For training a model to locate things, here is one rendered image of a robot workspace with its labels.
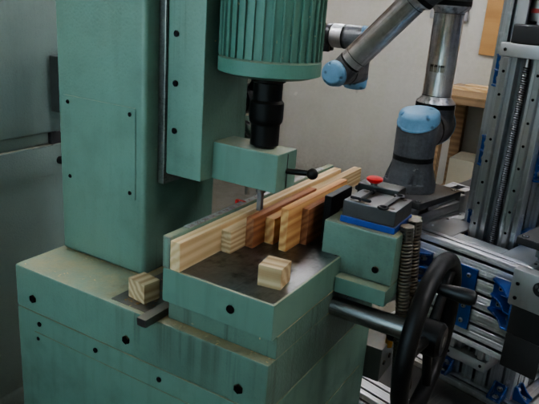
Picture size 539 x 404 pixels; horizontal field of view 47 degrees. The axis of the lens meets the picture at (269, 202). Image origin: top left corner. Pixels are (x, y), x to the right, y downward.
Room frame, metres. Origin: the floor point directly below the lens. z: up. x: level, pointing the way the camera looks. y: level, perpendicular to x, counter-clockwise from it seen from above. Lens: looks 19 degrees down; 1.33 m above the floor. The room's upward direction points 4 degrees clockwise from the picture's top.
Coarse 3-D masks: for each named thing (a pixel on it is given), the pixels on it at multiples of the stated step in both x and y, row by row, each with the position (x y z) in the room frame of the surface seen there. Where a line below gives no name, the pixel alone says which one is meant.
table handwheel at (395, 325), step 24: (432, 264) 0.88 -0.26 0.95; (456, 264) 0.94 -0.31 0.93; (432, 288) 0.83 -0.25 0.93; (336, 312) 0.96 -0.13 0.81; (360, 312) 0.95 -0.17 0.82; (384, 312) 0.94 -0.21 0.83; (408, 312) 0.81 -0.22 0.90; (432, 312) 0.92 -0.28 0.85; (456, 312) 1.00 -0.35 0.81; (408, 336) 0.79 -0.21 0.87; (432, 336) 0.87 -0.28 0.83; (408, 360) 0.78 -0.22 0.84; (432, 360) 0.97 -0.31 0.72; (408, 384) 0.78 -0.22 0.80; (432, 384) 0.93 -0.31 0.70
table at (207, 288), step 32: (352, 192) 1.38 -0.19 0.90; (224, 256) 0.96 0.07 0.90; (256, 256) 0.97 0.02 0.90; (288, 256) 0.98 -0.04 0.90; (320, 256) 0.99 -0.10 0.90; (192, 288) 0.87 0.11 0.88; (224, 288) 0.84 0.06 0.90; (256, 288) 0.85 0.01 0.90; (288, 288) 0.86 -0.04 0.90; (320, 288) 0.93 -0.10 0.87; (352, 288) 0.96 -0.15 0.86; (384, 288) 0.95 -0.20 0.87; (224, 320) 0.84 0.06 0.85; (256, 320) 0.81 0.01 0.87; (288, 320) 0.84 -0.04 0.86
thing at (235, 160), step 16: (224, 144) 1.07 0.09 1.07; (240, 144) 1.07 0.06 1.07; (224, 160) 1.07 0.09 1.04; (240, 160) 1.05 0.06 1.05; (256, 160) 1.03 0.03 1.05; (272, 160) 1.02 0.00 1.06; (288, 160) 1.05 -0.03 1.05; (224, 176) 1.07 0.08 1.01; (240, 176) 1.05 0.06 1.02; (256, 176) 1.03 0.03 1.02; (272, 176) 1.02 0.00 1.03; (288, 176) 1.05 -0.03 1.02; (272, 192) 1.02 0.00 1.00
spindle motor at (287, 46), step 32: (224, 0) 1.04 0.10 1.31; (256, 0) 0.99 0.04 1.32; (288, 0) 0.99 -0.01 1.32; (320, 0) 1.03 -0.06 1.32; (224, 32) 1.03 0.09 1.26; (256, 32) 0.99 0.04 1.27; (288, 32) 0.99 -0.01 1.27; (320, 32) 1.03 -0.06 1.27; (224, 64) 1.02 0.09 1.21; (256, 64) 0.98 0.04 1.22; (288, 64) 0.99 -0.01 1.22; (320, 64) 1.04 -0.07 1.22
